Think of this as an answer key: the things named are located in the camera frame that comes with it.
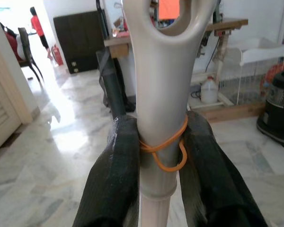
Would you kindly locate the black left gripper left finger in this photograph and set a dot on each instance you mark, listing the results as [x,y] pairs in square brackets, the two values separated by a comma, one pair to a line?
[111,170]

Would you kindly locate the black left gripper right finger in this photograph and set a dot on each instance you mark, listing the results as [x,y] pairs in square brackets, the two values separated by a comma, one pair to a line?
[210,165]

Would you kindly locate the beige broom with dark bristles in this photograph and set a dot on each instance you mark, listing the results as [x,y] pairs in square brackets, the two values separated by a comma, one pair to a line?
[161,71]

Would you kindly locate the orange rubber band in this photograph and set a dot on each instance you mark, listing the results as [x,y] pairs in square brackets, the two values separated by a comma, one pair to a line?
[169,169]

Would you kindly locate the white plastic jug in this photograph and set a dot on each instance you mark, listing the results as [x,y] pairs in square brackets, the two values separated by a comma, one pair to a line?
[209,92]

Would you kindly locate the black air purifier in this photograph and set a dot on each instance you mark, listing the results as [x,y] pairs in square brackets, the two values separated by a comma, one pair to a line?
[279,106]

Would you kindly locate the orange round toy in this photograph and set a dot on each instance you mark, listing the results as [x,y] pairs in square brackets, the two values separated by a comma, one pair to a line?
[268,75]

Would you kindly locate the light wooden table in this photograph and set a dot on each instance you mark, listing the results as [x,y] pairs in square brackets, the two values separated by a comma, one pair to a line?
[116,46]

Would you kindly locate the red fire extinguisher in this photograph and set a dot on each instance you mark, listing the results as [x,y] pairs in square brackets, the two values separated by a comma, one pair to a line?
[59,56]

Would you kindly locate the cream louvred door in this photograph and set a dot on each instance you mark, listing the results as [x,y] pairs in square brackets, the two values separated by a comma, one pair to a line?
[0,106]

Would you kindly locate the dark brown cabinet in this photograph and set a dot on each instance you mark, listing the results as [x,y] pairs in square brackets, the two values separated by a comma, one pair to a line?
[80,40]

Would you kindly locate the black upright stick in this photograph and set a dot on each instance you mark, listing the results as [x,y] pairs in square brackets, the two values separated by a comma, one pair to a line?
[101,19]

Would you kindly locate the dark dining chair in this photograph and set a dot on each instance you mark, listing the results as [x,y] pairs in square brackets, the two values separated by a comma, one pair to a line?
[24,45]

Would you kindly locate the orange cloth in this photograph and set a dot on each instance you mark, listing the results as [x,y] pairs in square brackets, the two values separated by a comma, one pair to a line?
[169,9]

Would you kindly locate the person in red shirt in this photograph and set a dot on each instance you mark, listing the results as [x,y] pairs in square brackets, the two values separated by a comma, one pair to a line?
[37,24]

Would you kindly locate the wooden floor frame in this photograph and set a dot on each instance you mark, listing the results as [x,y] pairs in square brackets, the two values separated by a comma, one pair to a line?
[232,113]

